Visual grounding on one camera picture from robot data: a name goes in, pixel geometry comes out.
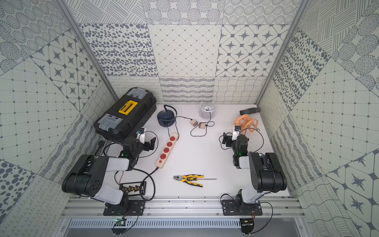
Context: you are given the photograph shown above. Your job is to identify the cream red power strip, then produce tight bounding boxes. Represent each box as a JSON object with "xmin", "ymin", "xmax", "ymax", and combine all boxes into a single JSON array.
[{"xmin": 156, "ymin": 132, "xmax": 179, "ymax": 169}]

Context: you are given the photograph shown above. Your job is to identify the pink charger of blue fan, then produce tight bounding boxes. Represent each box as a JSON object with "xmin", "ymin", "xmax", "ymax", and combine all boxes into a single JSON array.
[{"xmin": 190, "ymin": 119, "xmax": 198, "ymax": 127}]

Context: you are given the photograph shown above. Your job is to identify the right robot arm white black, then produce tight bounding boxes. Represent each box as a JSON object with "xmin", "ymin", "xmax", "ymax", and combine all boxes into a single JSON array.
[{"xmin": 221, "ymin": 133, "xmax": 287, "ymax": 212}]

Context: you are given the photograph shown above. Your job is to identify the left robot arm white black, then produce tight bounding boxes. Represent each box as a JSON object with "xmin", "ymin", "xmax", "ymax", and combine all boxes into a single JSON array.
[{"xmin": 62, "ymin": 136, "xmax": 158, "ymax": 212}]

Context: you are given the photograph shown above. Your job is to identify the orange desk fan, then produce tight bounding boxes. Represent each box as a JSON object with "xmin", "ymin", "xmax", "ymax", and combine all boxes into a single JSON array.
[{"xmin": 234, "ymin": 115, "xmax": 259, "ymax": 132}]

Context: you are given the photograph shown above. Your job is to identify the pink charger of white fan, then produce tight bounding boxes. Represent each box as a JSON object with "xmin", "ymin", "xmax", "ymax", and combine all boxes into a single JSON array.
[{"xmin": 198, "ymin": 122, "xmax": 207, "ymax": 129}]

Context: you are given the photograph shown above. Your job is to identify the dark blue desk fan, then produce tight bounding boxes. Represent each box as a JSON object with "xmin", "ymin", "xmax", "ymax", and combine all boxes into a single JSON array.
[{"xmin": 157, "ymin": 105, "xmax": 178, "ymax": 127}]

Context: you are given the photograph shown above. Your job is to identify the white desk fan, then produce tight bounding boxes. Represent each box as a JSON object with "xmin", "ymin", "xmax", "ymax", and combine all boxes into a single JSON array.
[{"xmin": 199, "ymin": 102, "xmax": 218, "ymax": 119}]

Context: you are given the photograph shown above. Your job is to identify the black yellow toolbox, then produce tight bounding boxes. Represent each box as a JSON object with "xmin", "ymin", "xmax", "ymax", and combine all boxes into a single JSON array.
[{"xmin": 93, "ymin": 87, "xmax": 157, "ymax": 144}]

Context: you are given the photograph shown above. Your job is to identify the dark grey pipe piece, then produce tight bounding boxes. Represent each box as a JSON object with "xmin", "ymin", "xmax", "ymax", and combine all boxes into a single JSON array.
[{"xmin": 239, "ymin": 107, "xmax": 261, "ymax": 116}]

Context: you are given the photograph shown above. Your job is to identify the black screwdriver bit case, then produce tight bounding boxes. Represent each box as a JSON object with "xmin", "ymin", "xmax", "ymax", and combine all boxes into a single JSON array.
[{"xmin": 119, "ymin": 181, "xmax": 147, "ymax": 196}]

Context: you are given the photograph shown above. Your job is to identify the yellow black pliers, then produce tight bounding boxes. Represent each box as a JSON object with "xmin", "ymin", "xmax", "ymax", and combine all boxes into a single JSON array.
[{"xmin": 173, "ymin": 174, "xmax": 204, "ymax": 188}]

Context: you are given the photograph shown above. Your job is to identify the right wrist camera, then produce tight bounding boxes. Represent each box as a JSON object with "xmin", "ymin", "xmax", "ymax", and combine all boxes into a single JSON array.
[{"xmin": 232, "ymin": 125, "xmax": 241, "ymax": 141}]

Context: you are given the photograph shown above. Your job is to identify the orange fan black cable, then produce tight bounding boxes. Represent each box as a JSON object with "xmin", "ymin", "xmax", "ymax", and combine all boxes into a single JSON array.
[{"xmin": 240, "ymin": 127, "xmax": 265, "ymax": 153}]

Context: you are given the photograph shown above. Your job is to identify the white fan black cable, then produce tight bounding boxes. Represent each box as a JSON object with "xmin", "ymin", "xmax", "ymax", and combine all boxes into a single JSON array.
[{"xmin": 190, "ymin": 109, "xmax": 216, "ymax": 137}]

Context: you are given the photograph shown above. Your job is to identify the blue fan black cable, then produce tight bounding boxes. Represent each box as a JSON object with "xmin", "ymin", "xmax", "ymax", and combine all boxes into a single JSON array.
[{"xmin": 167, "ymin": 115, "xmax": 192, "ymax": 140}]

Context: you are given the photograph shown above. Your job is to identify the black power strip cord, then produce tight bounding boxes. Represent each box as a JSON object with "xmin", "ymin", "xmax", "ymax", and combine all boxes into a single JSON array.
[{"xmin": 130, "ymin": 166, "xmax": 160, "ymax": 202}]

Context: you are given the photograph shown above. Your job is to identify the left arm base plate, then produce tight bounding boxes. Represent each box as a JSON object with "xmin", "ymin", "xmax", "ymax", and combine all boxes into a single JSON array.
[{"xmin": 103, "ymin": 199, "xmax": 146, "ymax": 216}]

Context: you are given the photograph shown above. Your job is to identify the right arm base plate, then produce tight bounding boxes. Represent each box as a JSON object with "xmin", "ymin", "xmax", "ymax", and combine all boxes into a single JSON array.
[{"xmin": 221, "ymin": 199, "xmax": 263, "ymax": 216}]

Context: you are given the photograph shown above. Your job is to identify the aluminium front rail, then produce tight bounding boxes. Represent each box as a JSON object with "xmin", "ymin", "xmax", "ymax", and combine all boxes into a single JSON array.
[{"xmin": 62, "ymin": 196, "xmax": 305, "ymax": 218}]

